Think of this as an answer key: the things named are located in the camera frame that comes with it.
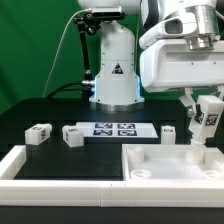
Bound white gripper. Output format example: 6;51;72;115
139;15;224;117

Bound white square tabletop part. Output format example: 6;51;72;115
122;144;224;181

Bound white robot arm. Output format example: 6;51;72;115
78;0;224;117

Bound white U-shaped fence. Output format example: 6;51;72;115
0;146;224;207

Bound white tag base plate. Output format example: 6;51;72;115
76;122;158;138

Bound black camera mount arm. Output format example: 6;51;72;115
73;13;101;100

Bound grey camera on mount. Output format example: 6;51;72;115
91;6;123;19

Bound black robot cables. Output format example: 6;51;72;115
46;81;84;100

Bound white camera cable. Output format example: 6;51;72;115
42;8;93;99

